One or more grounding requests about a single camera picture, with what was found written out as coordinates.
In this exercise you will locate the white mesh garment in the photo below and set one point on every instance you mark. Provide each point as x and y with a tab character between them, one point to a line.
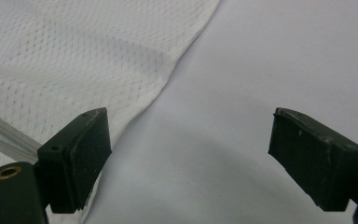
74	68

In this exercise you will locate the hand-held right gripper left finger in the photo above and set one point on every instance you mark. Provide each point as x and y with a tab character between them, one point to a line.
74	161

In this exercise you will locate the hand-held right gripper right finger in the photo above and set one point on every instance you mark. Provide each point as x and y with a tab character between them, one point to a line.
313	161

